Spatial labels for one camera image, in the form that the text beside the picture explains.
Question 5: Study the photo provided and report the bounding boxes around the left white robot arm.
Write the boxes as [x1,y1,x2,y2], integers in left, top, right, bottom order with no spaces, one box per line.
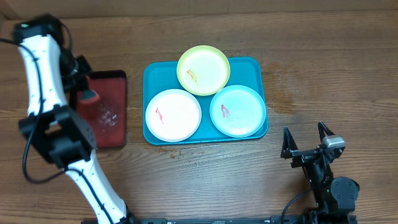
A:
[1,14,136,223]

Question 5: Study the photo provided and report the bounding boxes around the white pink plate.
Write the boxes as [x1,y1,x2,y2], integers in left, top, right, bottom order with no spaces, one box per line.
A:
[145,89,201,142]

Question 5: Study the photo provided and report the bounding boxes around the teal plastic tray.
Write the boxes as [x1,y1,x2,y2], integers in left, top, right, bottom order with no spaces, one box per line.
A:
[142,57,266,145]

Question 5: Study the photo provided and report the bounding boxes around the dark red tray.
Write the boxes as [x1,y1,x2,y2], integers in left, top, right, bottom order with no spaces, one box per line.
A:
[69,70,127,149]

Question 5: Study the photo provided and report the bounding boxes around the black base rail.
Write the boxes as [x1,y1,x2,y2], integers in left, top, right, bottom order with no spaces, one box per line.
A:
[81,214,358,224]

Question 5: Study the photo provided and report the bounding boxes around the yellow plate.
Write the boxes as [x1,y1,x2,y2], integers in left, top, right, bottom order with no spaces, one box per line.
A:
[177,45,231,96]

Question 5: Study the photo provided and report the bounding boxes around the light blue plate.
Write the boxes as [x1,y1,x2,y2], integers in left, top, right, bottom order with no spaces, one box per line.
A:
[210,85,267,138]

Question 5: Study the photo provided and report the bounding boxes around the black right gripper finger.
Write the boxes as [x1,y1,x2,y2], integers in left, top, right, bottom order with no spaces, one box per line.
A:
[280,126,299,157]
[318,121,335,139]

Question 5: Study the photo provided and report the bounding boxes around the red green sponge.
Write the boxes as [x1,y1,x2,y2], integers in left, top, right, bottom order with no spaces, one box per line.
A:
[79,89,100,105]

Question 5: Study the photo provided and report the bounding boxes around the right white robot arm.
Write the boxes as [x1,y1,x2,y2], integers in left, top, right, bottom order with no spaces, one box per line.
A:
[279,121,360,223]

